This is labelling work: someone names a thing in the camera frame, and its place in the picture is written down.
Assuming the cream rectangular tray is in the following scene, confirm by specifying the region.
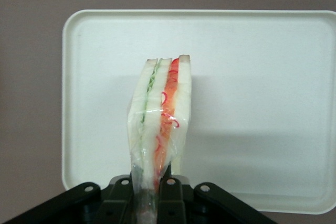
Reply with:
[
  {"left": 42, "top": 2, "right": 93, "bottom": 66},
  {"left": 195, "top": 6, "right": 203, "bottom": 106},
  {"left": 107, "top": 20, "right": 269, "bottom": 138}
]
[{"left": 61, "top": 9, "right": 336, "bottom": 215}]

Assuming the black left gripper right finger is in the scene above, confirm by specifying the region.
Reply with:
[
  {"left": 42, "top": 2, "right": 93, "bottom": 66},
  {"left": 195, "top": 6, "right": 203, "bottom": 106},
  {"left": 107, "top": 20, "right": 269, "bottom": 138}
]
[{"left": 156, "top": 176, "right": 279, "bottom": 224}]

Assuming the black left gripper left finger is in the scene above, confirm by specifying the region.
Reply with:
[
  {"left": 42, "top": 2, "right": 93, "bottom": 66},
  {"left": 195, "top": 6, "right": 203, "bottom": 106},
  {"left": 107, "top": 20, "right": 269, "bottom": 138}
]
[{"left": 0, "top": 176, "right": 139, "bottom": 224}]

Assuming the plastic-wrapped triangle sandwich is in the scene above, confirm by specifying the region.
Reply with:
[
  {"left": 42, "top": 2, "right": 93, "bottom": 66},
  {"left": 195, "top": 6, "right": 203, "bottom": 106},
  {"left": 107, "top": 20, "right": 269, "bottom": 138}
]
[{"left": 127, "top": 54, "right": 193, "bottom": 224}]

